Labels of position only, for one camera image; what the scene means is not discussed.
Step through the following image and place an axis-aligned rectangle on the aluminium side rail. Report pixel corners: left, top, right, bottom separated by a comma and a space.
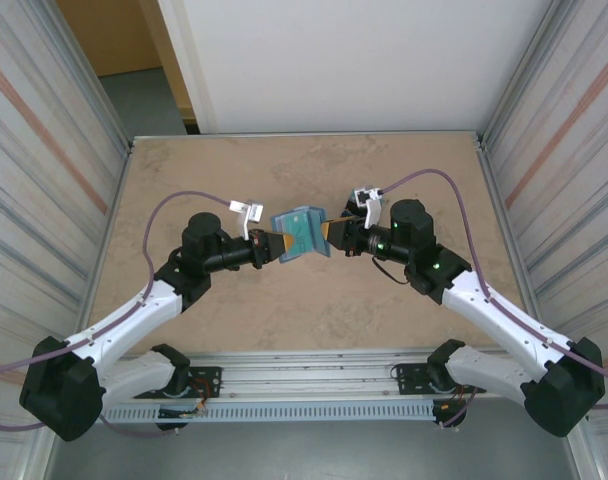
476, 142, 553, 359
73, 147, 135, 364

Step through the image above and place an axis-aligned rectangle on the small black connector board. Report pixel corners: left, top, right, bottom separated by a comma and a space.
432, 398, 469, 430
156, 404, 209, 421

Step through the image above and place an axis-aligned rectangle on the white door frame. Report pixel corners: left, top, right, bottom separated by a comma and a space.
157, 0, 220, 134

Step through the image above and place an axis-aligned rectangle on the aluminium frame post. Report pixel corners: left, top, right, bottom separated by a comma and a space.
56, 0, 136, 154
480, 0, 569, 151

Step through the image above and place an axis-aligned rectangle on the white slotted cable duct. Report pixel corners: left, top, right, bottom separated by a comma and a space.
97, 403, 438, 425

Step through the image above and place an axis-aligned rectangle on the translucent corrugated side panel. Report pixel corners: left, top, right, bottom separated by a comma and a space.
0, 0, 131, 480
483, 0, 608, 480

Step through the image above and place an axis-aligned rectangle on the thin black cable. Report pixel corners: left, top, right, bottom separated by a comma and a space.
375, 258, 411, 287

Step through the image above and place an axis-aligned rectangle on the green credit card with chip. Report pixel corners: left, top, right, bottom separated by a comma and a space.
276, 209, 319, 257

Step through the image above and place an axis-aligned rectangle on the teal card holder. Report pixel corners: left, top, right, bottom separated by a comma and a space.
269, 204, 333, 265

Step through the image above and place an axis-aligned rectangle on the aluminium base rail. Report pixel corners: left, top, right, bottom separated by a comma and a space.
101, 348, 583, 404

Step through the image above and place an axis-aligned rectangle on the aluminium table edge rail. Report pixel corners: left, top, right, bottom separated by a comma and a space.
131, 130, 485, 143

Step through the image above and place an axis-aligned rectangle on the brown wooden door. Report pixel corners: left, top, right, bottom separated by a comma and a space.
56, 0, 195, 109

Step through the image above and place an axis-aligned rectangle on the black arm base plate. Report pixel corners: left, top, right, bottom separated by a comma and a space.
183, 366, 223, 401
391, 362, 487, 399

